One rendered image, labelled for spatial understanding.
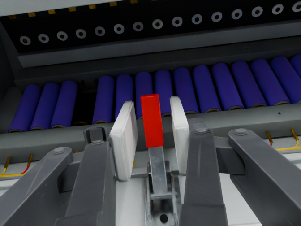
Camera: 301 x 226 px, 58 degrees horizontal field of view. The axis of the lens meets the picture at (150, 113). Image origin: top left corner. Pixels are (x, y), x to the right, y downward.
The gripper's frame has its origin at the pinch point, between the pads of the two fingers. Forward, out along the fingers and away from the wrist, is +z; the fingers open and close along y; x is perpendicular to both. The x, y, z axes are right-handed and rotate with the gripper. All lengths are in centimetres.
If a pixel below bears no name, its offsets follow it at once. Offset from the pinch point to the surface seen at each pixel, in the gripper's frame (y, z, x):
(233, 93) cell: 7.4, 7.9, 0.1
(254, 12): 11.0, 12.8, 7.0
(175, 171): 1.3, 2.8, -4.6
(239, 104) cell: 7.6, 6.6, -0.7
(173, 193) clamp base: 0.9, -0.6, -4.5
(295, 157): 10.8, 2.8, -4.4
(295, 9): 15.2, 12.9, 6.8
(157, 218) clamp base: -0.4, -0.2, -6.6
